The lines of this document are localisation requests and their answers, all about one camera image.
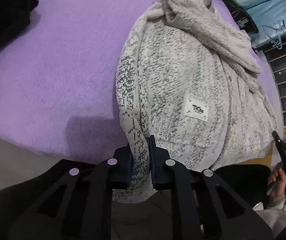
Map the person's right hand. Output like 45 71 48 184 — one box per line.
268 163 286 202

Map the grey white knit hoodie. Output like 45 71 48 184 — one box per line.
113 0 278 203

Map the light blue plastic cover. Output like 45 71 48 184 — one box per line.
241 0 286 48

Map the purple fleece bed blanket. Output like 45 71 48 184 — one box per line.
0 0 284 160

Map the green cloth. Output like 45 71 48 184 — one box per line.
222 0 259 34

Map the light blue wire hanger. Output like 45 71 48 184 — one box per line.
262 25 282 50

